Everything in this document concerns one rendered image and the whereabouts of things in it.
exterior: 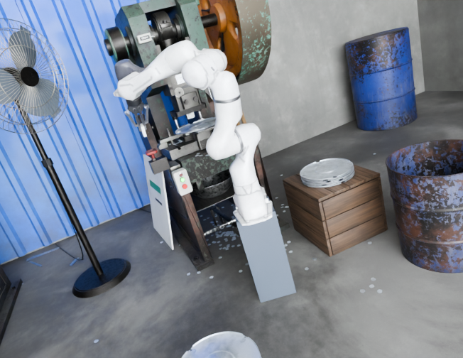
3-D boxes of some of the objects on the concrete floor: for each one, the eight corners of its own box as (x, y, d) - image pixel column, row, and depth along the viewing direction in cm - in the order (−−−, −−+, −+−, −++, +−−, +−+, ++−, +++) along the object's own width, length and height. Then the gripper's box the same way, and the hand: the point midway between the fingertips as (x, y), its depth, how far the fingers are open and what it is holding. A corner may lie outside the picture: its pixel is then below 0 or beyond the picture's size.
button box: (218, 263, 212) (185, 168, 192) (179, 283, 205) (140, 186, 184) (164, 198, 342) (141, 138, 322) (139, 209, 335) (114, 147, 314)
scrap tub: (520, 246, 160) (521, 146, 144) (455, 290, 147) (447, 185, 131) (436, 217, 197) (429, 135, 181) (378, 249, 185) (365, 164, 169)
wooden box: (388, 229, 198) (380, 172, 187) (329, 257, 190) (317, 199, 178) (344, 207, 235) (335, 158, 223) (294, 229, 227) (282, 179, 215)
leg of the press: (215, 263, 215) (166, 120, 185) (198, 272, 212) (145, 127, 182) (177, 216, 298) (138, 111, 267) (164, 221, 294) (123, 116, 264)
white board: (172, 250, 245) (160, 164, 230) (153, 227, 289) (143, 154, 274) (173, 249, 246) (162, 164, 231) (155, 227, 289) (144, 154, 275)
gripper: (121, 104, 172) (135, 143, 188) (147, 95, 175) (158, 135, 191) (118, 96, 177) (131, 136, 193) (143, 89, 180) (154, 128, 197)
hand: (143, 130), depth 190 cm, fingers closed
